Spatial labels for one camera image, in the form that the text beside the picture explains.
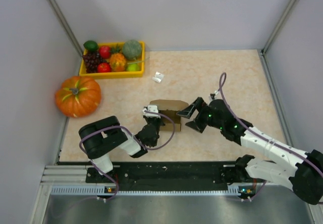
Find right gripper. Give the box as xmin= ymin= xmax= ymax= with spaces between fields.
xmin=177 ymin=97 xmax=224 ymax=133

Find brown cardboard box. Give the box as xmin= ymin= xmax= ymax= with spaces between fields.
xmin=150 ymin=99 xmax=189 ymax=132

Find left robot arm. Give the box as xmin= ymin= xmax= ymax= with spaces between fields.
xmin=78 ymin=116 xmax=165 ymax=182

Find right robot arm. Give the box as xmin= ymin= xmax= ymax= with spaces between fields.
xmin=177 ymin=97 xmax=322 ymax=205

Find small white plastic bag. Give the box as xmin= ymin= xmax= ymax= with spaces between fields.
xmin=152 ymin=72 xmax=165 ymax=83

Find light green apple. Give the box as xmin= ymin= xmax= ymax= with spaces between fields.
xmin=126 ymin=64 xmax=140 ymax=72

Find small orange pineapple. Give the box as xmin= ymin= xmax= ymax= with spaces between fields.
xmin=109 ymin=44 xmax=127 ymax=72

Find orange plastic pumpkin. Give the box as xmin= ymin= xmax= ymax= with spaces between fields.
xmin=55 ymin=76 xmax=101 ymax=118

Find red apple front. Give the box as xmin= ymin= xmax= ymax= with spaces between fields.
xmin=97 ymin=63 xmax=112 ymax=73

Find red apple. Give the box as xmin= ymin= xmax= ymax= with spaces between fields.
xmin=98 ymin=45 xmax=111 ymax=59
xmin=97 ymin=63 xmax=112 ymax=73

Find green round melon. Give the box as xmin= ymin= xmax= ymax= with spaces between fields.
xmin=122 ymin=40 xmax=142 ymax=60

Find yellow plastic tray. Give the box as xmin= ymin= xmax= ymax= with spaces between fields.
xmin=79 ymin=41 xmax=146 ymax=79

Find red apple back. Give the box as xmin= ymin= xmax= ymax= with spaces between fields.
xmin=98 ymin=45 xmax=111 ymax=59

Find dark purple grapes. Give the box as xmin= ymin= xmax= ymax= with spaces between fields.
xmin=83 ymin=52 xmax=105 ymax=74

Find green lime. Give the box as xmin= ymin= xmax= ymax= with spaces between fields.
xmin=83 ymin=40 xmax=99 ymax=52

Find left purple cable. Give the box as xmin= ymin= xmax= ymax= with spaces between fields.
xmin=79 ymin=110 xmax=177 ymax=202

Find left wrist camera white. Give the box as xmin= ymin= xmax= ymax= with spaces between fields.
xmin=142 ymin=104 xmax=159 ymax=118

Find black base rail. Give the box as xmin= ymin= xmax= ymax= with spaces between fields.
xmin=85 ymin=160 xmax=268 ymax=192

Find right aluminium frame post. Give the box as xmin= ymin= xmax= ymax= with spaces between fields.
xmin=261 ymin=0 xmax=299 ymax=55

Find aluminium frame post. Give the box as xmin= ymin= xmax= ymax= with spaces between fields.
xmin=47 ymin=0 xmax=83 ymax=56
xmin=261 ymin=0 xmax=299 ymax=55

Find left aluminium frame post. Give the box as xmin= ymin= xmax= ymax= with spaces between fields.
xmin=47 ymin=0 xmax=83 ymax=56

